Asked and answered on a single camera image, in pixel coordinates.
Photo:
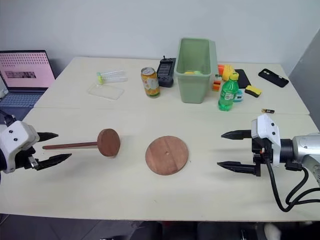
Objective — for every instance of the orange drink can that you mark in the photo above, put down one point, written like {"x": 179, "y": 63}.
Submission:
{"x": 150, "y": 83}

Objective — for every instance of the green plastic bin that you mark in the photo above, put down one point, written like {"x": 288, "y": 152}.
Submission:
{"x": 192, "y": 85}

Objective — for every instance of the open laptop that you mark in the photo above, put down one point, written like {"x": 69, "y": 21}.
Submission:
{"x": 22, "y": 72}

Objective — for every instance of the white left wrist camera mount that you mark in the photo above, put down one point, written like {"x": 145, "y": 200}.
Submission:
{"x": 15, "y": 140}

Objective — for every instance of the clear tube with green cap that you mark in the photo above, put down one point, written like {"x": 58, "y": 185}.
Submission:
{"x": 112, "y": 76}

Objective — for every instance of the yellow and black eraser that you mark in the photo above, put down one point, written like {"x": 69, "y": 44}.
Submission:
{"x": 253, "y": 91}

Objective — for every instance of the black smartphone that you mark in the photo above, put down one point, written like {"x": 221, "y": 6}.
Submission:
{"x": 243, "y": 78}

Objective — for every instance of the yellow sponge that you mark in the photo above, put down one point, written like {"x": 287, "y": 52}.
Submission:
{"x": 190, "y": 73}

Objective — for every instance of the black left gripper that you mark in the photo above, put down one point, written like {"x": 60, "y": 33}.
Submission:
{"x": 30, "y": 160}

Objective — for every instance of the black phone case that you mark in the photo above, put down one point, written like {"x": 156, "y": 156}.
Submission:
{"x": 273, "y": 77}

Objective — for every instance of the green soda bottle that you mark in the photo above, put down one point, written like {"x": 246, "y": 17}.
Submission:
{"x": 227, "y": 96}

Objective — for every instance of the small black and yellow stick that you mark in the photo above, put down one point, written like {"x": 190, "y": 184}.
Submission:
{"x": 268, "y": 110}

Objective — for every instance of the orange plastic toy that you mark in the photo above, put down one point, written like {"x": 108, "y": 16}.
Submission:
{"x": 220, "y": 68}

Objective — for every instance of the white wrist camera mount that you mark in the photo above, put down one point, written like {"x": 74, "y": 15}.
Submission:
{"x": 265, "y": 127}
{"x": 15, "y": 140}

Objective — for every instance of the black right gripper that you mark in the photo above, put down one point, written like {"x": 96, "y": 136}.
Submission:
{"x": 260, "y": 150}

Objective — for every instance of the round wooden base disc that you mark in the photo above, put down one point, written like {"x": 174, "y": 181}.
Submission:
{"x": 167, "y": 155}

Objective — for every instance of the yellow plastic toy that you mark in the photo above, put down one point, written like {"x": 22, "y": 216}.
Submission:
{"x": 228, "y": 71}

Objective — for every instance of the small blue container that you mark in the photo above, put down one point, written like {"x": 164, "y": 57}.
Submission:
{"x": 239, "y": 96}

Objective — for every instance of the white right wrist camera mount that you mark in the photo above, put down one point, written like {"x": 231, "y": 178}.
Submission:
{"x": 265, "y": 127}

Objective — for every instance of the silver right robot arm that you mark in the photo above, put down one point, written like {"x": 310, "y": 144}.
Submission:
{"x": 305, "y": 147}

